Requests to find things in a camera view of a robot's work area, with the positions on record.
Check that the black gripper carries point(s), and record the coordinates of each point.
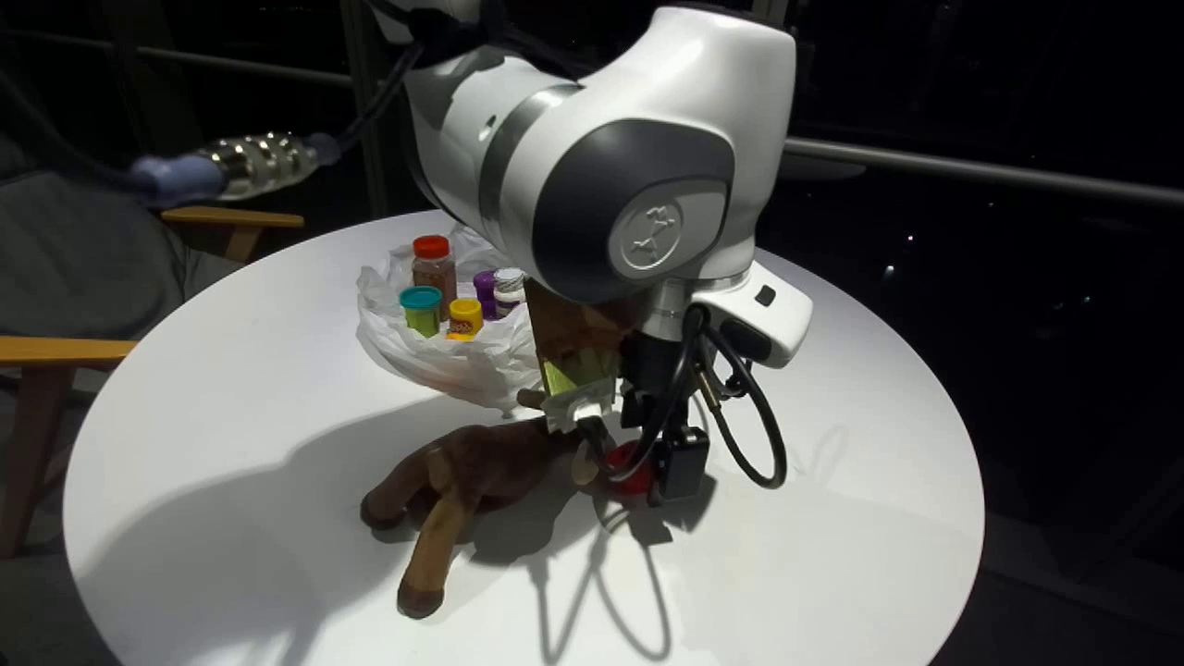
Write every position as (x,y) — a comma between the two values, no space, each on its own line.
(651,384)

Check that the brown moose plush toy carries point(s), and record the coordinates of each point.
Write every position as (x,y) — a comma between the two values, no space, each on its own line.
(468,482)

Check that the red lid spice jar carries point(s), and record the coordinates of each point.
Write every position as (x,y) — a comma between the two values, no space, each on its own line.
(433,270)

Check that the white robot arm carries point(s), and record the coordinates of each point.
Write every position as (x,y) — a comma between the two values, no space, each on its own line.
(615,160)

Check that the clear white plastic bag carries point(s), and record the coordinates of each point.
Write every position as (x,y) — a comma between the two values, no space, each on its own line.
(468,357)

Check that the metal window railing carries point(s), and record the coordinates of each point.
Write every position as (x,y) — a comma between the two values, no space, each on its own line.
(987,172)

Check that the wooden chair armrest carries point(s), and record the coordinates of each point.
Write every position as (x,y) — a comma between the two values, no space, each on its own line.
(62,348)
(234,220)

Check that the grey chair cushion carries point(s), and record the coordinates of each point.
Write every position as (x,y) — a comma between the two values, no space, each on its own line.
(75,260)

